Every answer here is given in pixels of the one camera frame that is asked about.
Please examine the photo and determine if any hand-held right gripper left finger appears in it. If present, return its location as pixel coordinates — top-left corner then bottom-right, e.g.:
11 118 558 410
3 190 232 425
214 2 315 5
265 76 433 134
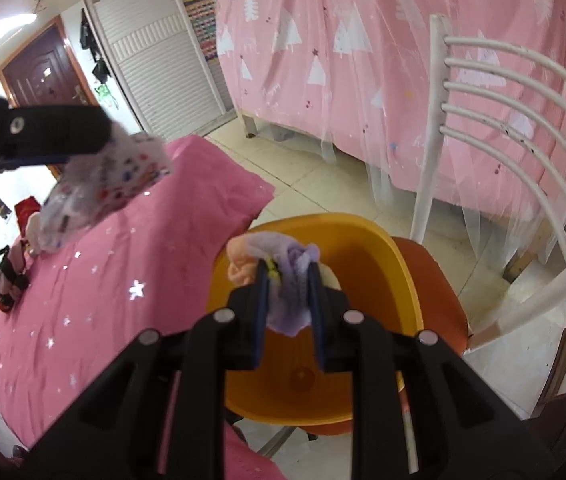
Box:
13 261 270 480

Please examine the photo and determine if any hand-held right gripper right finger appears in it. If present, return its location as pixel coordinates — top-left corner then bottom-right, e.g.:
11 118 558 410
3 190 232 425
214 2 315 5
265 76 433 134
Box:
307 261 558 480

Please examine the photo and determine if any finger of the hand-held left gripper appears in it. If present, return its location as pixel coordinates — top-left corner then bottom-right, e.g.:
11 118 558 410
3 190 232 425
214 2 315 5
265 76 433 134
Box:
0 156 70 182
0 92 112 160

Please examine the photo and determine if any purple tissue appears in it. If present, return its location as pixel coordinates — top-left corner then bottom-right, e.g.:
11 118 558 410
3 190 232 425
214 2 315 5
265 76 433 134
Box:
248 231 322 337

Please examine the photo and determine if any yellow plastic basin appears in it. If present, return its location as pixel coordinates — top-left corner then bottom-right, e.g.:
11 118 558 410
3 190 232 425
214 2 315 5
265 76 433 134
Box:
206 212 424 427

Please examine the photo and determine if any white dotted cloth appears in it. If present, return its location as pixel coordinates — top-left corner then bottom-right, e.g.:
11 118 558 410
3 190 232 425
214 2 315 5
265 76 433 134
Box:
40 132 172 255

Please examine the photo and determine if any peach crumpled cloth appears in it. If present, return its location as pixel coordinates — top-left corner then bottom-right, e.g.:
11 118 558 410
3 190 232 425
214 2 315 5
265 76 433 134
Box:
226 235 264 287

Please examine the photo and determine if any red cloth item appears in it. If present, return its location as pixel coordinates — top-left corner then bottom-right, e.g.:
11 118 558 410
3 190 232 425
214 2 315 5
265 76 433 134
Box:
13 199 42 232

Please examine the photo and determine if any brown door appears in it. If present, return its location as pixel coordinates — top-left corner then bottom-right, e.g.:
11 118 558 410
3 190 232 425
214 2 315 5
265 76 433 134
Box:
0 16 100 181

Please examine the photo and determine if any black hanging bag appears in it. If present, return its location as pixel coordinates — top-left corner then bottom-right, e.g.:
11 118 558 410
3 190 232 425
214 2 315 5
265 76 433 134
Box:
79 10 111 83

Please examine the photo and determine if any fluorescent tube light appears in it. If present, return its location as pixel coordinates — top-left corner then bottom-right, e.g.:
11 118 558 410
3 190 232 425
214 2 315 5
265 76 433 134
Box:
0 10 40 38

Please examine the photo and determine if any white louvred door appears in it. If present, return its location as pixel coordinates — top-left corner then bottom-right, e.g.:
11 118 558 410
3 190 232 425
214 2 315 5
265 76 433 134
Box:
80 0 236 143

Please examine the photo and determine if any pink star-print bedsheet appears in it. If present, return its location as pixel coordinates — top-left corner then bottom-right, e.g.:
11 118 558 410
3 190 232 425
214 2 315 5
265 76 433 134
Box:
0 135 288 480

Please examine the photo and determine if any white chair with orange seat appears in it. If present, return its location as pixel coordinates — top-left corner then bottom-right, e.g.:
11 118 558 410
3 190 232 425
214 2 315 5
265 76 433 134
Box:
235 14 566 458

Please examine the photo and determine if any pink tree-print sheet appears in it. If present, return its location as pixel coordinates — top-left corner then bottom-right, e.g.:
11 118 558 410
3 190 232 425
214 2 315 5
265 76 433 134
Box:
211 0 566 261

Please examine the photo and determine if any black strap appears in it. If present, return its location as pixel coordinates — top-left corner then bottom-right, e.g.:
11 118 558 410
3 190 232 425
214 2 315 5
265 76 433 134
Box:
0 245 32 312

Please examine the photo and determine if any colourful wall poster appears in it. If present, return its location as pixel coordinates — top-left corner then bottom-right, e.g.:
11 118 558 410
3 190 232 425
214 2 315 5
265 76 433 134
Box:
183 0 221 63

